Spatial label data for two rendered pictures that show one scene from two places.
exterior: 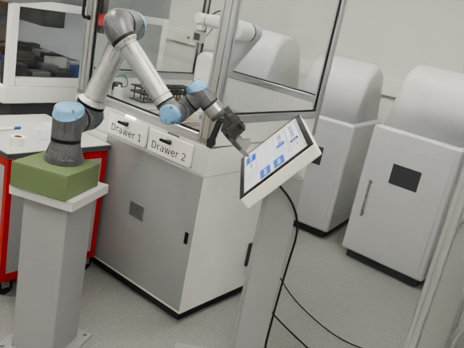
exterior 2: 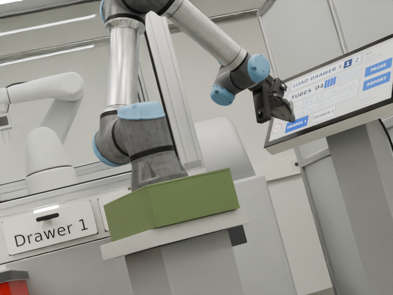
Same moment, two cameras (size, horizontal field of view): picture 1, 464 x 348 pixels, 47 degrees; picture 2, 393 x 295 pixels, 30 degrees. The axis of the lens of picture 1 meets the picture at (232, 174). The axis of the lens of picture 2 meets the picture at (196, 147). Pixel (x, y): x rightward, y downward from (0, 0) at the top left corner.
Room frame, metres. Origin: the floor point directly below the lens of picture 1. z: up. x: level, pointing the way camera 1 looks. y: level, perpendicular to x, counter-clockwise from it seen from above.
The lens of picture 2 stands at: (0.69, 1.95, 0.70)
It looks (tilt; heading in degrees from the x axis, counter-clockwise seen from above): 7 degrees up; 313
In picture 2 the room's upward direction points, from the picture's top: 15 degrees counter-clockwise
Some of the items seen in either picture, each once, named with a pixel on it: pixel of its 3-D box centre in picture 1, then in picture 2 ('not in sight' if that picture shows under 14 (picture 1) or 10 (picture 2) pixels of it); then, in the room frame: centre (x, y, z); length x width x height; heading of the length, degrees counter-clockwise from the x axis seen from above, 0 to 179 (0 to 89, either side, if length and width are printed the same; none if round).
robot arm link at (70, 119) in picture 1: (68, 120); (142, 127); (2.05, 0.67, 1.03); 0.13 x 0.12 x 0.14; 170
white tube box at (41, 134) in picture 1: (47, 134); not in sight; (2.64, 0.96, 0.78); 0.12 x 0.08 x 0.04; 133
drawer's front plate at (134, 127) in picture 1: (127, 129); (50, 227); (2.70, 0.57, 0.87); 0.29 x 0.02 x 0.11; 54
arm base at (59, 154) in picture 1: (65, 148); (156, 170); (2.04, 0.67, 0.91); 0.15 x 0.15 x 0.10
